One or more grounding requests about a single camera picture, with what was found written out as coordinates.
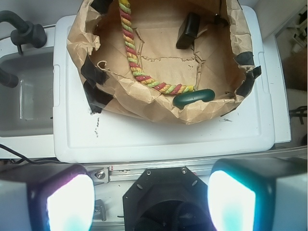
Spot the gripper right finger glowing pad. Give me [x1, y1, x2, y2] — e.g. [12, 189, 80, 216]
[207, 157, 308, 231]

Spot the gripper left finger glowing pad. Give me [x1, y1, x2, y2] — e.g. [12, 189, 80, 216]
[0, 163, 95, 231]

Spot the green plastic pickle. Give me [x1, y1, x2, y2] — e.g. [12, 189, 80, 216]
[173, 89, 215, 109]

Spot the white plastic tray lid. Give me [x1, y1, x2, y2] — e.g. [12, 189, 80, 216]
[53, 6, 275, 163]

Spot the grey plastic sink bin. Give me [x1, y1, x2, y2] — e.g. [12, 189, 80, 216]
[0, 45, 56, 138]

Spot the brown paper bag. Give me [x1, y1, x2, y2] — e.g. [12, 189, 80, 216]
[67, 0, 262, 125]

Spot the black rectangular block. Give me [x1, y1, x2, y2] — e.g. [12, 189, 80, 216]
[176, 12, 201, 49]

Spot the black cable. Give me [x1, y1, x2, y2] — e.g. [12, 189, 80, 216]
[0, 143, 61, 165]

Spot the metal corner bracket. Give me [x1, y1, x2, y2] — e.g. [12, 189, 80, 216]
[89, 168, 110, 185]

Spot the aluminium extrusion rail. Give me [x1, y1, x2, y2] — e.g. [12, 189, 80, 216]
[84, 146, 308, 182]

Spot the black octagonal mount plate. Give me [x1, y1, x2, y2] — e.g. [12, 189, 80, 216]
[123, 166, 214, 231]

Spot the multicolour twisted rope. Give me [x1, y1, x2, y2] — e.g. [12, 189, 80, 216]
[118, 0, 194, 96]

